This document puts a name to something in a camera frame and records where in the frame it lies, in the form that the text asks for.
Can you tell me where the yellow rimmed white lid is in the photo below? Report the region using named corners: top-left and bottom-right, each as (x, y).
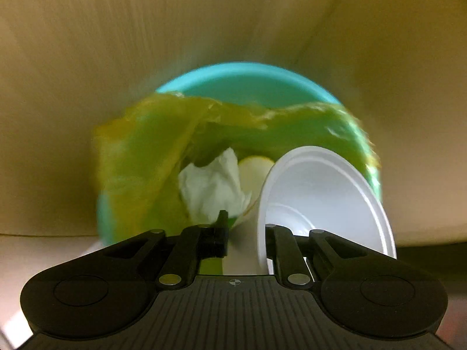
top-left (237, 155), bottom-right (275, 200)

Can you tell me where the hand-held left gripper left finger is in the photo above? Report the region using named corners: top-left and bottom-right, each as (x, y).
top-left (78, 210), bottom-right (230, 288)

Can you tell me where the white tissue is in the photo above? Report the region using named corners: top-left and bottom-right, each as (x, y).
top-left (178, 148), bottom-right (252, 225)

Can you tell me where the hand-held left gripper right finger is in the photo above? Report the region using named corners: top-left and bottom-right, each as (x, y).
top-left (264, 224), bottom-right (365, 288)

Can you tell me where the teal trash bin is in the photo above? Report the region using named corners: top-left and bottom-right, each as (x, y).
top-left (95, 62), bottom-right (384, 250)

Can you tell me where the yellow green bin bag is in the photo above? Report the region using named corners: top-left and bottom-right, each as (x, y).
top-left (93, 93), bottom-right (382, 243)

